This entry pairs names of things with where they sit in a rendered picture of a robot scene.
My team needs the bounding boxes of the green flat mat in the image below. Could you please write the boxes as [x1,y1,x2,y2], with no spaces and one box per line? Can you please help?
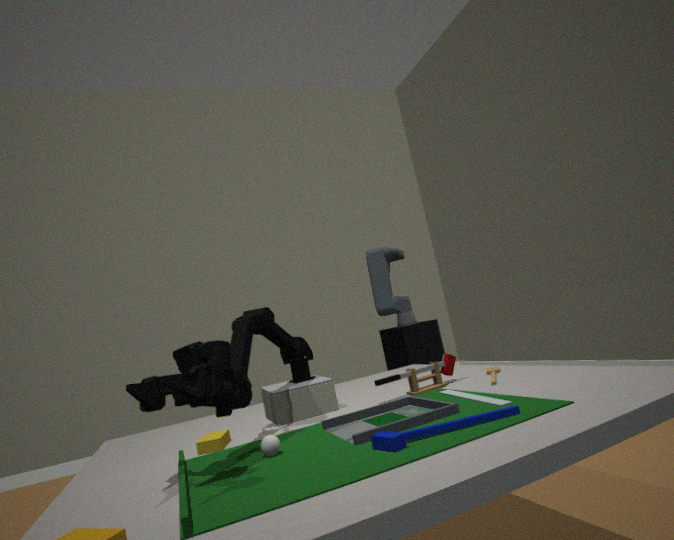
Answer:
[179,388,574,540]

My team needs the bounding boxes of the white golf ball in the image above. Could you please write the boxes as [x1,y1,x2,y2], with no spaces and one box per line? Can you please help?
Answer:
[260,434,281,457]

